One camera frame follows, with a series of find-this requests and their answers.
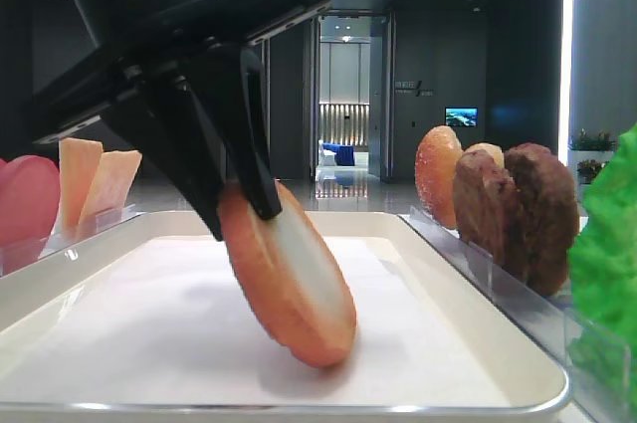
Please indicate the orange cheese slice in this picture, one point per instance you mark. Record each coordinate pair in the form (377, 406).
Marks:
(111, 183)
(79, 160)

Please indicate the red tomato slice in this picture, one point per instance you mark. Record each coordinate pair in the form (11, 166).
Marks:
(30, 196)
(3, 164)

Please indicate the inner brown meat patty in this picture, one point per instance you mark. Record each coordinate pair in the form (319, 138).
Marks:
(486, 204)

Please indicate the dark double doors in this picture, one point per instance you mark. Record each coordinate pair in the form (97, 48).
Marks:
(285, 59)

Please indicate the white rectangular metal tray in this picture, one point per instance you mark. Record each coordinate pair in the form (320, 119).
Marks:
(145, 322)

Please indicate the bun half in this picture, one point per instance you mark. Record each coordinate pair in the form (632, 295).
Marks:
(493, 150)
(290, 278)
(435, 161)

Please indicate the clear acrylic rack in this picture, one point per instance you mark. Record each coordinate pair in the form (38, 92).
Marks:
(21, 254)
(527, 303)

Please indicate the brown meat patty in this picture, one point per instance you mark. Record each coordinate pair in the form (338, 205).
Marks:
(550, 218)
(486, 204)

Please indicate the inner orange cheese slice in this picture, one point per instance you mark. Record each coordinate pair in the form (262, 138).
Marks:
(111, 183)

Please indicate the potted flower plants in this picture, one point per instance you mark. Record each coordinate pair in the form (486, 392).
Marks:
(588, 152)

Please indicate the left clear acrylic rack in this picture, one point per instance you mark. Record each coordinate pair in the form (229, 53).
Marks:
(21, 254)

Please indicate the outer red tomato slice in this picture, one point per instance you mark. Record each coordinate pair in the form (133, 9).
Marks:
(30, 196)

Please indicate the outer orange cheese slice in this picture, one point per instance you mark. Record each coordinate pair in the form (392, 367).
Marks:
(79, 160)

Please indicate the green lettuce leaf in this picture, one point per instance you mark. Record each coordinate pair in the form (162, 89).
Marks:
(603, 276)

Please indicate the inner red tomato slice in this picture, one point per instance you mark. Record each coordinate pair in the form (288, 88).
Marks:
(3, 164)

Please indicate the blue sofa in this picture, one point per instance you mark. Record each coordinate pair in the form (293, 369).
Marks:
(343, 154)

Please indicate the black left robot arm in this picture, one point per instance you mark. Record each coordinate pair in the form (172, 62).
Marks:
(163, 73)

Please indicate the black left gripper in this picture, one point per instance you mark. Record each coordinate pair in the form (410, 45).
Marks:
(163, 119)

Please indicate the small wall display screen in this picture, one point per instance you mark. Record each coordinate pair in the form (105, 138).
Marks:
(461, 116)

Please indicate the outer brown meat patty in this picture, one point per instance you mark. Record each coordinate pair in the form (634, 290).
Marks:
(550, 218)

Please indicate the right clear acrylic rack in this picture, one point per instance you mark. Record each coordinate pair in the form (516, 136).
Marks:
(527, 303)

